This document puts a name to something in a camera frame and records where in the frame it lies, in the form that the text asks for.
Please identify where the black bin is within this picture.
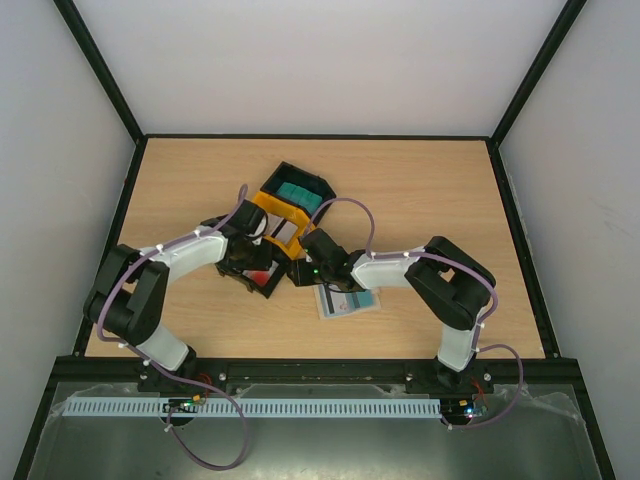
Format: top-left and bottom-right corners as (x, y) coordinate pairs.
(260, 162), (337, 225)
(215, 257), (291, 299)

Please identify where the beige card holder wallet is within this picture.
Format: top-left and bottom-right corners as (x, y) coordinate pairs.
(313, 285), (381, 320)

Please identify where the green VIP card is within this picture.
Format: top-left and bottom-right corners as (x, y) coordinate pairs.
(351, 290), (377, 310)

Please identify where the yellow bin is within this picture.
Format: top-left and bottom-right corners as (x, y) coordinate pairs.
(252, 191), (310, 260)

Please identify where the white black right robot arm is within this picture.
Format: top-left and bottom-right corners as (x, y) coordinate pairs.
(287, 229), (498, 392)

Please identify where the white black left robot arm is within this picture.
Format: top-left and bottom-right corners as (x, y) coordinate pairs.
(83, 199), (271, 383)

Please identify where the red white card stack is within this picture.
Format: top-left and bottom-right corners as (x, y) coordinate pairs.
(243, 263), (278, 288)

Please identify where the white pink card stack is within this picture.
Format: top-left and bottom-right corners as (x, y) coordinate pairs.
(265, 213), (298, 247)

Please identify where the green card stack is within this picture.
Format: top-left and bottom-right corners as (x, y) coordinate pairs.
(276, 182), (323, 215)

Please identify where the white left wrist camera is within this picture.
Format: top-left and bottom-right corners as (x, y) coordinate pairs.
(249, 214), (269, 245)

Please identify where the grey slotted cable duct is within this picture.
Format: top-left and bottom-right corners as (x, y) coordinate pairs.
(62, 397), (442, 419)

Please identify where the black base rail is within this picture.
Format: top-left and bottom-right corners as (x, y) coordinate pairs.
(49, 354), (581, 396)

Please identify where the black enclosure frame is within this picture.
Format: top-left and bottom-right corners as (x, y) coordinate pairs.
(10, 0), (617, 480)

